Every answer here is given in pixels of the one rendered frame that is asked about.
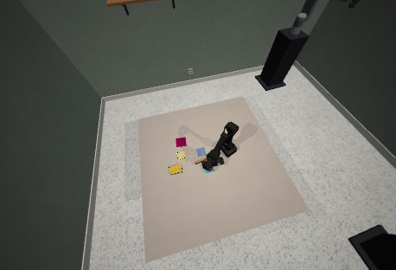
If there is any magenta flat square tile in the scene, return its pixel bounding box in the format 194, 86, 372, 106
176, 138, 186, 147

